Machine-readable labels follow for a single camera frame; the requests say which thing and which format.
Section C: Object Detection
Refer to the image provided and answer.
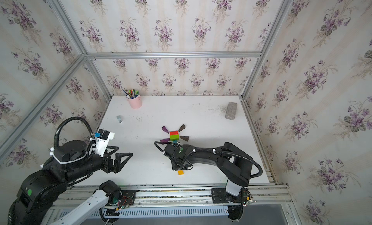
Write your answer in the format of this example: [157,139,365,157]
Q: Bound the green cube block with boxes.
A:
[170,134,180,142]

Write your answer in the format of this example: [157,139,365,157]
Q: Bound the red cube block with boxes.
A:
[169,131,179,136]

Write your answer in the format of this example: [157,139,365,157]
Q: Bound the brown triangular wedge block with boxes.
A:
[178,124,186,132]

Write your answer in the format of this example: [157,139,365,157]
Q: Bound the purple triangular wedge block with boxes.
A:
[162,126,169,134]

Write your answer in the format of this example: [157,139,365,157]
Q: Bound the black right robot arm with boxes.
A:
[154,140,263,197]

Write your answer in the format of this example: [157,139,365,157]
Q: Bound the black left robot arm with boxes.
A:
[7,140,133,225]

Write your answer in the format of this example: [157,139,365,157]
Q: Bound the pink pen holder cup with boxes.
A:
[127,95,142,109]

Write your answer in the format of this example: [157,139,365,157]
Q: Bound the coloured pens in cup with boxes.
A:
[122,89,139,99]

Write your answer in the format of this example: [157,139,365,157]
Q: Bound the grey board eraser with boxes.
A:
[225,102,237,120]

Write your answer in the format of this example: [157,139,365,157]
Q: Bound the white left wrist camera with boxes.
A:
[89,129,115,158]

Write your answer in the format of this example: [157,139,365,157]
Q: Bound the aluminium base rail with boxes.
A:
[42,183,301,225]

